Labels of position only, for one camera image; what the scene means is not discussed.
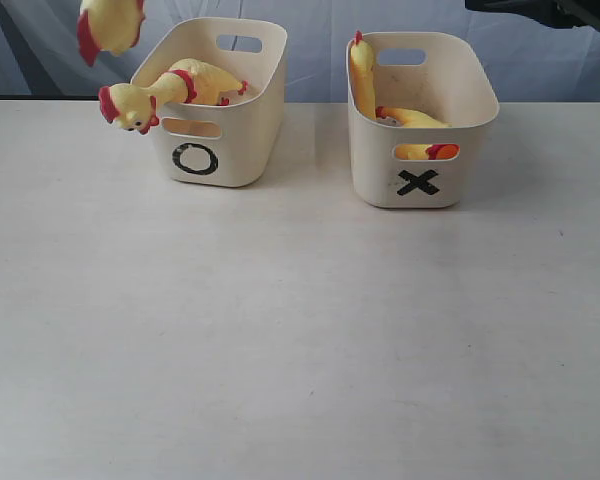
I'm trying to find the headless yellow chicken body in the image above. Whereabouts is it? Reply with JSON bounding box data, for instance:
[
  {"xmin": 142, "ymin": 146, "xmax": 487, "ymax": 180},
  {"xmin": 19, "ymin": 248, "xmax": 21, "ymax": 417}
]
[{"xmin": 376, "ymin": 106, "xmax": 459, "ymax": 161}]

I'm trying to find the yellow rubber chicken whole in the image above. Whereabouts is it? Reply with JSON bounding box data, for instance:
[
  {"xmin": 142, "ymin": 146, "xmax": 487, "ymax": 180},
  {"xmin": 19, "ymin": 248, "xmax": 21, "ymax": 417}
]
[
  {"xmin": 76, "ymin": 0, "xmax": 146, "ymax": 67},
  {"xmin": 98, "ymin": 58, "xmax": 249, "ymax": 135}
]

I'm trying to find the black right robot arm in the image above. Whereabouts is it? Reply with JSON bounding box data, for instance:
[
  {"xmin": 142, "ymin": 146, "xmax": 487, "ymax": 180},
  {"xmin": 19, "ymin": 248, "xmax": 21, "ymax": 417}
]
[{"xmin": 465, "ymin": 0, "xmax": 600, "ymax": 33}]

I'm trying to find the cream bin with O mark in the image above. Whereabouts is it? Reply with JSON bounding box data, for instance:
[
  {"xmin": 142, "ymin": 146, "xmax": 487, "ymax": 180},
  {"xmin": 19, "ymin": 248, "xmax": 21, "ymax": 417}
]
[{"xmin": 131, "ymin": 17, "xmax": 288, "ymax": 187}]

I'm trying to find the cream bin with X mark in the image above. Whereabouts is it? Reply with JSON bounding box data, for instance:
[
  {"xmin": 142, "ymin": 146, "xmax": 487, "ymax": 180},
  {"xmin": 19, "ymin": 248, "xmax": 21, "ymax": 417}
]
[{"xmin": 347, "ymin": 32, "xmax": 499, "ymax": 209}]

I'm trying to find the blue backdrop curtain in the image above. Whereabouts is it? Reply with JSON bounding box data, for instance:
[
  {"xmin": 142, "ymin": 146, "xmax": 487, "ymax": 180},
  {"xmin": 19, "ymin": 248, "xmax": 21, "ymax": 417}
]
[{"xmin": 0, "ymin": 1, "xmax": 600, "ymax": 103}]

